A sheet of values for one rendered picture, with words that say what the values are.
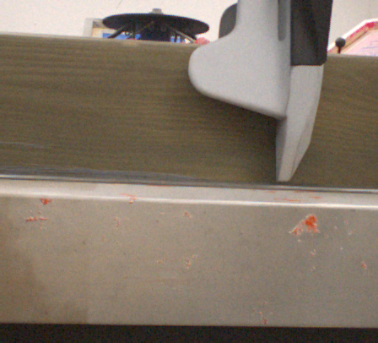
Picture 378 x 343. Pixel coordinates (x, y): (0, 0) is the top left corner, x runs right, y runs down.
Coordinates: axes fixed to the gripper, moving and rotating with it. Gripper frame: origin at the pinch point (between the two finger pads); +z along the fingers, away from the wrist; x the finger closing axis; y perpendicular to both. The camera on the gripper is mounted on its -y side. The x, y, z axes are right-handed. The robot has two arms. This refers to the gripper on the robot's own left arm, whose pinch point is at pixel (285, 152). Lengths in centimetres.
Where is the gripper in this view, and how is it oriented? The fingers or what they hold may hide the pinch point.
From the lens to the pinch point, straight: 29.8
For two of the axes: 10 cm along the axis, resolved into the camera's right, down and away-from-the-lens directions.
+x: 1.1, 0.4, -9.9
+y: -9.9, -0.2, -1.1
